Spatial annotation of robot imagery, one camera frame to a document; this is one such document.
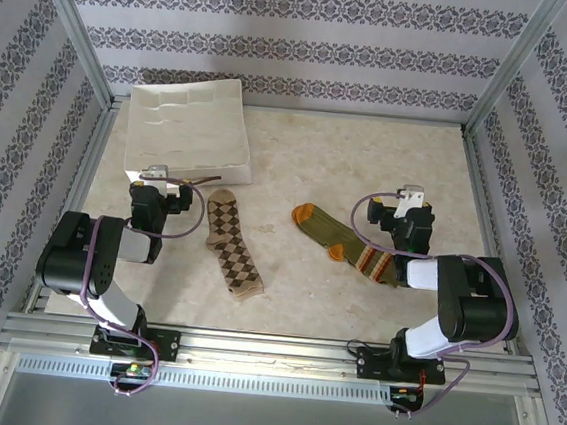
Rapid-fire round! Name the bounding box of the green striped sock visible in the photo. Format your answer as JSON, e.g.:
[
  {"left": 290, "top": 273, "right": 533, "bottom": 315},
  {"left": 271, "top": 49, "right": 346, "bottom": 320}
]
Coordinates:
[{"left": 285, "top": 201, "right": 408, "bottom": 290}]

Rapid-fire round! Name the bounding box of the aluminium side rail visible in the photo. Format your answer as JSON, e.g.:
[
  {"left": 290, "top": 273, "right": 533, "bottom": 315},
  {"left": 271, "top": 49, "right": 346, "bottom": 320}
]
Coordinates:
[
  {"left": 443, "top": 127, "right": 544, "bottom": 358},
  {"left": 26, "top": 88, "right": 125, "bottom": 318}
]

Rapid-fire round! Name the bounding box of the brown box handle strap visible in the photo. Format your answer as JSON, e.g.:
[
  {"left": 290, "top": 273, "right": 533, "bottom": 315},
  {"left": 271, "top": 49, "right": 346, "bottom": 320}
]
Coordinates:
[{"left": 168, "top": 170, "right": 225, "bottom": 189}]

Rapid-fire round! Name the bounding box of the white divided organizer box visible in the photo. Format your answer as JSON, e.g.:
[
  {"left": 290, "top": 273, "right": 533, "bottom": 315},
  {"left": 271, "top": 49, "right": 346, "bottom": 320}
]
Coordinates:
[{"left": 120, "top": 68, "right": 264, "bottom": 205}]

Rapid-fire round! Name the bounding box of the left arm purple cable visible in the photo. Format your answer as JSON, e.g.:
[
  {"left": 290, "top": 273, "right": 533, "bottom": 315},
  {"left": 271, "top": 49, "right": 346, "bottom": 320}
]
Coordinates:
[{"left": 69, "top": 166, "right": 212, "bottom": 404}]

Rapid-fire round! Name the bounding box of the long aluminium cross rail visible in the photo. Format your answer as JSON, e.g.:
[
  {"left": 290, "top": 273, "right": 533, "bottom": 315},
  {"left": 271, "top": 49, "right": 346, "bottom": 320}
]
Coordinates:
[{"left": 0, "top": 305, "right": 548, "bottom": 405}]

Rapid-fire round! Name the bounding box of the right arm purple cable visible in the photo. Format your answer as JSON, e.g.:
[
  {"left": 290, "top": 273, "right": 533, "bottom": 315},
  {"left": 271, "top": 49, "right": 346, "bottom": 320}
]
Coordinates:
[{"left": 333, "top": 189, "right": 526, "bottom": 425}]

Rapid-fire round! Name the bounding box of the aluminium frame post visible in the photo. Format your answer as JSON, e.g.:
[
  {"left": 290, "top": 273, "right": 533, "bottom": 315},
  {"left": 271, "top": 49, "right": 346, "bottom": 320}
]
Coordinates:
[
  {"left": 460, "top": 0, "right": 567, "bottom": 145},
  {"left": 15, "top": 0, "right": 125, "bottom": 108}
]

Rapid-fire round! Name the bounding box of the small circuit board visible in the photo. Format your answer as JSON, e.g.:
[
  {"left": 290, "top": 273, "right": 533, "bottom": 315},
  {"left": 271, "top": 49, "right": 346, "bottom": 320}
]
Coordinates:
[
  {"left": 390, "top": 385, "right": 424, "bottom": 404},
  {"left": 111, "top": 361, "right": 154, "bottom": 380}
]

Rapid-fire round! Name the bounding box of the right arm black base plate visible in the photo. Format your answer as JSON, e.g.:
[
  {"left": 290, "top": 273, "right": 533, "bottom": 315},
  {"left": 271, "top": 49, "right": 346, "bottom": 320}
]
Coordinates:
[{"left": 353, "top": 344, "right": 449, "bottom": 389}]

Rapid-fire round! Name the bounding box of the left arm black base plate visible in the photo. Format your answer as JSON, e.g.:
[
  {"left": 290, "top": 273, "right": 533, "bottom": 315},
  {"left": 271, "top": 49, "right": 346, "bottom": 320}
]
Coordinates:
[{"left": 88, "top": 322, "right": 183, "bottom": 364}]

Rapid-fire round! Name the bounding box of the brown argyle sock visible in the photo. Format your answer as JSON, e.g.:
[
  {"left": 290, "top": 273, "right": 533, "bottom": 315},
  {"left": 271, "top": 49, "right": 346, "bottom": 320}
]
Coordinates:
[{"left": 198, "top": 188, "right": 275, "bottom": 305}]

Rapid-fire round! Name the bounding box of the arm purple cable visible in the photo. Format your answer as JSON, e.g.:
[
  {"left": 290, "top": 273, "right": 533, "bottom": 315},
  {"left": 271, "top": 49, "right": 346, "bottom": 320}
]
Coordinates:
[
  {"left": 333, "top": 189, "right": 526, "bottom": 425},
  {"left": 69, "top": 166, "right": 212, "bottom": 404}
]

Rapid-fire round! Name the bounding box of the perforated metal cable tray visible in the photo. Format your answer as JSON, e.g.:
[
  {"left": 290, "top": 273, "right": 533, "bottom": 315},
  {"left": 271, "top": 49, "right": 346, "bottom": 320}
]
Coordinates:
[{"left": 11, "top": 349, "right": 394, "bottom": 408}]

